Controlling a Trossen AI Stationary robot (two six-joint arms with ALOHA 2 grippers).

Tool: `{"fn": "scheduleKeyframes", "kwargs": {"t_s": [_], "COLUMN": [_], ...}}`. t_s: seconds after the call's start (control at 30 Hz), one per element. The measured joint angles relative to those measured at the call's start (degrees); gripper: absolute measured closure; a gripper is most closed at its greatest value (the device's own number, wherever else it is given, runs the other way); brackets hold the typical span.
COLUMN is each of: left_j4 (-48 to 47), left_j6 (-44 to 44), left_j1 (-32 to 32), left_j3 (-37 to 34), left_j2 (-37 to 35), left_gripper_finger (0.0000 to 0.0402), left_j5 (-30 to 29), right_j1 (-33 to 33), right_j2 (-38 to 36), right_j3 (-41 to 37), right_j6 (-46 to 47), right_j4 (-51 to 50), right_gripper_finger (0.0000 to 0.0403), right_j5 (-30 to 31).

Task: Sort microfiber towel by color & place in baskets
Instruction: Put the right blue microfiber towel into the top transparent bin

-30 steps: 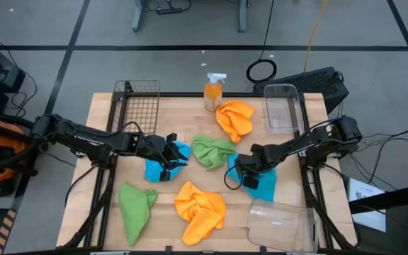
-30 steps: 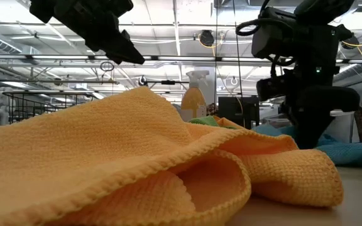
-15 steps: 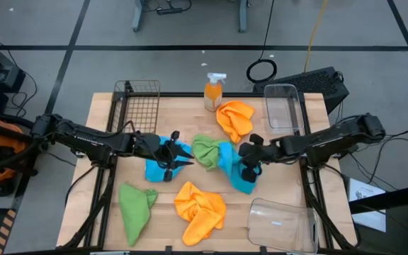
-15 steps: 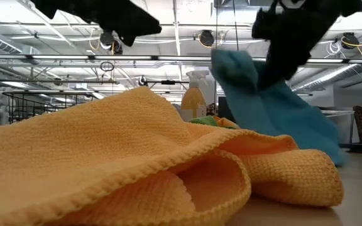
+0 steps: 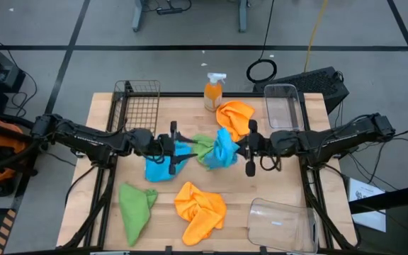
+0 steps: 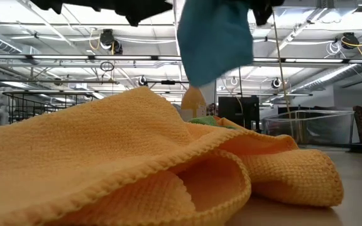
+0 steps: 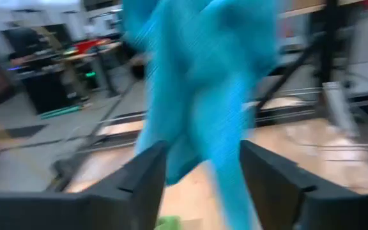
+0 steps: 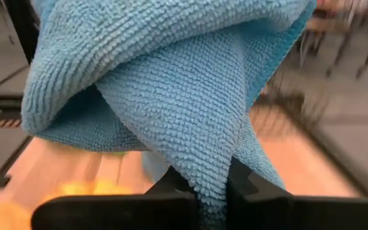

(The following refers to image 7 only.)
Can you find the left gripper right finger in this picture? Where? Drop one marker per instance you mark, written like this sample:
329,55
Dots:
283,198

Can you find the black aluminium table frame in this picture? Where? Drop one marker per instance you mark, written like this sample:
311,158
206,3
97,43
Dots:
276,115

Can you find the black cabinet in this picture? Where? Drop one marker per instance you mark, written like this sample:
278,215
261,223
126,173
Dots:
50,92

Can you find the background desk with clutter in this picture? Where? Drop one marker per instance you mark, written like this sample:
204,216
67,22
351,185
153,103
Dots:
85,52

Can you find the green microfiber towel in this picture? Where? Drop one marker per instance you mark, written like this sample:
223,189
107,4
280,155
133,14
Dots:
168,223

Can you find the blue microfiber towel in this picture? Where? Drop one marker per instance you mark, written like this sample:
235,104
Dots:
203,80

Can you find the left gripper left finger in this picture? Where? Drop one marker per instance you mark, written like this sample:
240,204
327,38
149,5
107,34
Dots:
129,201

